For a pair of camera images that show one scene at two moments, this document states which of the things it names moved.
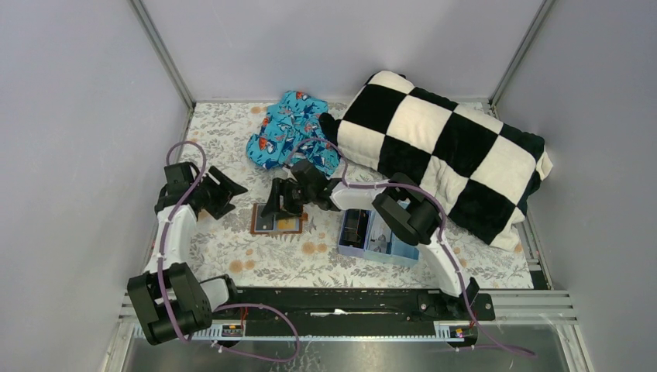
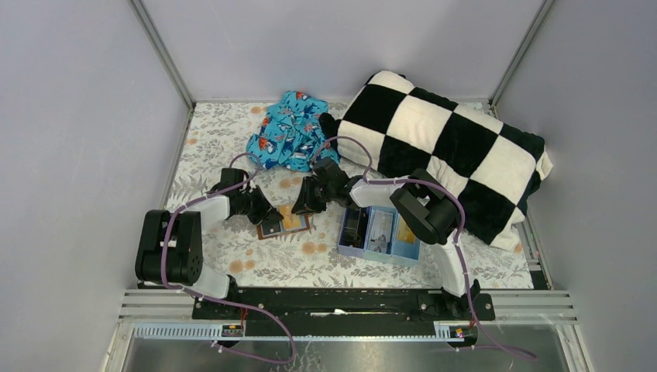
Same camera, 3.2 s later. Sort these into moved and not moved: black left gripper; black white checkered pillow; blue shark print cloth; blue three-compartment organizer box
Moved: black left gripper
Not moved: blue shark print cloth; blue three-compartment organizer box; black white checkered pillow
